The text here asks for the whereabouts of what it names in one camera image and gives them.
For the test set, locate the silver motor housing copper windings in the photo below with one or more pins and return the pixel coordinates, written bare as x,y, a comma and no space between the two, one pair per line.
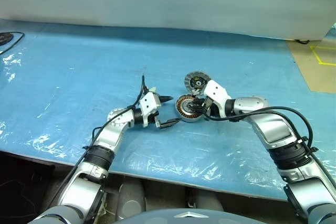
181,111

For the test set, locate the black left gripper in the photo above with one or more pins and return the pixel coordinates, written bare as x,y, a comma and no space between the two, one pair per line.
152,119

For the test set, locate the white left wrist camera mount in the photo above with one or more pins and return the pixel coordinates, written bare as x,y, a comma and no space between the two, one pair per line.
147,103

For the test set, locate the grey robot torso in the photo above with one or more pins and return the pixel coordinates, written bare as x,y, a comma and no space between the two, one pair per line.
178,216

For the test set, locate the black round disc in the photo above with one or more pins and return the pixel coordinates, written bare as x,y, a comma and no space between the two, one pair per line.
4,37

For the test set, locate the yellow floor tape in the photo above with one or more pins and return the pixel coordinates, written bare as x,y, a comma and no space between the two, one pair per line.
316,54

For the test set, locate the grey rounded cylinder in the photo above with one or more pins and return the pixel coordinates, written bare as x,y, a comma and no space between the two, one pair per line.
131,197

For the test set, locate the blue plastic table cover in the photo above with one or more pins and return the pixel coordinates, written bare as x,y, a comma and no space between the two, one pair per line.
78,77

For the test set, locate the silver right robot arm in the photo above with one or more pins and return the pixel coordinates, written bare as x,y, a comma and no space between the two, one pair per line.
275,127

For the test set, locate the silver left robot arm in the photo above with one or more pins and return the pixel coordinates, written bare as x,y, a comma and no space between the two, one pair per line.
110,134

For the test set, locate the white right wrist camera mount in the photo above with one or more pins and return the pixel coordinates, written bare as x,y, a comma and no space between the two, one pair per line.
216,90

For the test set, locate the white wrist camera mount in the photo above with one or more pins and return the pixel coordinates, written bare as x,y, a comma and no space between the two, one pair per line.
216,90
147,103

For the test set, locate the silver round motor lid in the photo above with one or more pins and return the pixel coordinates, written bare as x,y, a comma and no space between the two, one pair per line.
189,79

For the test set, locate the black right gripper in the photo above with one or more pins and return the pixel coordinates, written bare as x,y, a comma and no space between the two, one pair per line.
209,108

